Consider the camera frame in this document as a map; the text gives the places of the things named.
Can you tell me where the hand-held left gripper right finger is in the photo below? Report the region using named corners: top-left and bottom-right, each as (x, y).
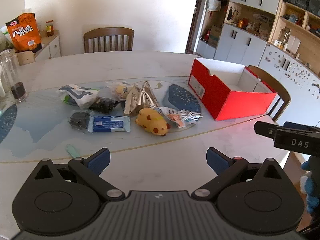
top-left (191, 147), bottom-right (292, 202)

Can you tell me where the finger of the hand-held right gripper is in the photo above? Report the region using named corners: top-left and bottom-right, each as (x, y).
top-left (283, 121), bottom-right (320, 131)
top-left (254, 121), bottom-right (278, 140)

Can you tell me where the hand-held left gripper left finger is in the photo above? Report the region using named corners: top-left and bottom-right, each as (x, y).
top-left (25, 147), bottom-right (125, 202)

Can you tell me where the mint green pen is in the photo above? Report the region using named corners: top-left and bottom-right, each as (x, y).
top-left (65, 144), bottom-right (80, 158)

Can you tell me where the dark dried food bag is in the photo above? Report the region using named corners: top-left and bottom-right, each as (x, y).
top-left (69, 110), bottom-right (91, 132)
top-left (89, 97), bottom-right (120, 114)

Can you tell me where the red cardboard box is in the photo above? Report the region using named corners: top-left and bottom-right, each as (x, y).
top-left (188, 57), bottom-right (278, 121)

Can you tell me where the white and orange snack packet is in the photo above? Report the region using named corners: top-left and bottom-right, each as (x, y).
top-left (155, 107), bottom-right (200, 128)

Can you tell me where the yellow spotted toy pig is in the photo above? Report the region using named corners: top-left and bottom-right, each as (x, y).
top-left (135, 108), bottom-right (172, 137)

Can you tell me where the white and blue snack packet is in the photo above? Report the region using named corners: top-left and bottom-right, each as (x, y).
top-left (55, 84), bottom-right (100, 107)

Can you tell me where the gold foil packet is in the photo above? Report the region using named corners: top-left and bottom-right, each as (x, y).
top-left (123, 80), bottom-right (160, 117)

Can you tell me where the person's right hand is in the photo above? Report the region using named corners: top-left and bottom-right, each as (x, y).
top-left (300, 155), bottom-right (320, 214)

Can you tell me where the brown wooden chair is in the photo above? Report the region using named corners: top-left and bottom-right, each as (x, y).
top-left (246, 65), bottom-right (292, 123)
top-left (83, 27), bottom-right (135, 54)

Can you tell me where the glass turntable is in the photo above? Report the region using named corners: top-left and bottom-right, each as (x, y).
top-left (0, 76), bottom-right (274, 164)

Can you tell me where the yellow bun in clear wrapper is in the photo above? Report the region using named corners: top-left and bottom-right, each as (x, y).
top-left (105, 81), bottom-right (133, 101)

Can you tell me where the blue speckled place mat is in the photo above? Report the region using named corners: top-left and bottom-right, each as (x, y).
top-left (165, 84), bottom-right (202, 114)
top-left (0, 102), bottom-right (18, 144)

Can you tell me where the cardboard storage box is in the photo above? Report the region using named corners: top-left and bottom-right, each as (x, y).
top-left (209, 26), bottom-right (223, 47)

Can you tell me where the tall glass jar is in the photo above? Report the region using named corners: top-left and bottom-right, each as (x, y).
top-left (0, 49), bottom-right (28, 103)

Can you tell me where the white sideboard cabinet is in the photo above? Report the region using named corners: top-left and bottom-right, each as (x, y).
top-left (32, 30), bottom-right (62, 62)

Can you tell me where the light wooden board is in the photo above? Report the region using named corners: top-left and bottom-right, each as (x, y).
top-left (16, 51), bottom-right (35, 65)

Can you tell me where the white tote bag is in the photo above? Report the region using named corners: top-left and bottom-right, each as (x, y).
top-left (206, 0), bottom-right (222, 12)

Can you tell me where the red-lidded jar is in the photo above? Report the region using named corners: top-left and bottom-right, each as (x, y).
top-left (45, 20), bottom-right (55, 37)

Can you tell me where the brown wooden door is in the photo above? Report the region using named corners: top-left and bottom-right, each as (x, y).
top-left (185, 0), bottom-right (210, 55)

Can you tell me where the orange snack bag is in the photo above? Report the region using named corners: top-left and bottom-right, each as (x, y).
top-left (5, 12), bottom-right (42, 53)

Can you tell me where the white wooden wall cabinet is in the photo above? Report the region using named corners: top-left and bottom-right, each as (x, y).
top-left (196, 0), bottom-right (320, 100)

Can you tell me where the cartoon wall sticker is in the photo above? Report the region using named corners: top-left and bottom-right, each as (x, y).
top-left (226, 5), bottom-right (239, 23)

